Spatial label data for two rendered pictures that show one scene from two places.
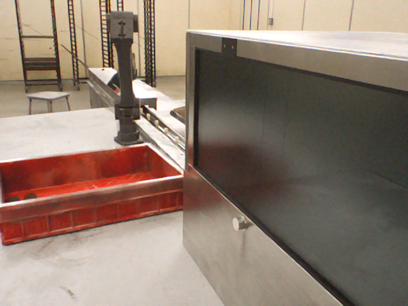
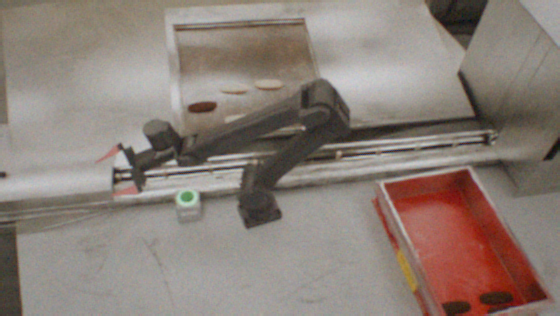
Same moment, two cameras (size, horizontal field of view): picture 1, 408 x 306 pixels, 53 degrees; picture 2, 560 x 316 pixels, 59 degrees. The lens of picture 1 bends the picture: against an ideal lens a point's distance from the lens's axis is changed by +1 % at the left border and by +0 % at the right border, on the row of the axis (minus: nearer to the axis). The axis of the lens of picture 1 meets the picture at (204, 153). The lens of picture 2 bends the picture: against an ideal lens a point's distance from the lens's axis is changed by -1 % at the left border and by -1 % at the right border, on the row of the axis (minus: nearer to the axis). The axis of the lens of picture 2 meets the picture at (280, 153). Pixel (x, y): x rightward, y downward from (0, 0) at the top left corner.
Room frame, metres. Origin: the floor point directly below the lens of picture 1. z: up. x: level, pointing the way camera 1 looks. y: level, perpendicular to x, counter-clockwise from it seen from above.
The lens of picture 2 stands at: (1.47, 1.14, 2.08)
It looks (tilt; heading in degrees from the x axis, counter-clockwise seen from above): 50 degrees down; 278
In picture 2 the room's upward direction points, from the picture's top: 6 degrees clockwise
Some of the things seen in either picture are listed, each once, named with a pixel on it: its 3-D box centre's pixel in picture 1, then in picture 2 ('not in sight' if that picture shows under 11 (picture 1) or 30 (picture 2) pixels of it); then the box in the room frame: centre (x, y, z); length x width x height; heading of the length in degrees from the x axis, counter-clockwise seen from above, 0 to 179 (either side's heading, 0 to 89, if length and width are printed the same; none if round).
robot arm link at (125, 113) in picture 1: (126, 113); (253, 190); (1.64, 0.33, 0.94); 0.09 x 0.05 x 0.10; 8
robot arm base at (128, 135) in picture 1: (128, 133); (260, 205); (1.62, 0.32, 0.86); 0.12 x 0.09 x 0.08; 34
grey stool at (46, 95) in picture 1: (50, 114); not in sight; (4.47, 1.74, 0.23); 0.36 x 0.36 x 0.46; 70
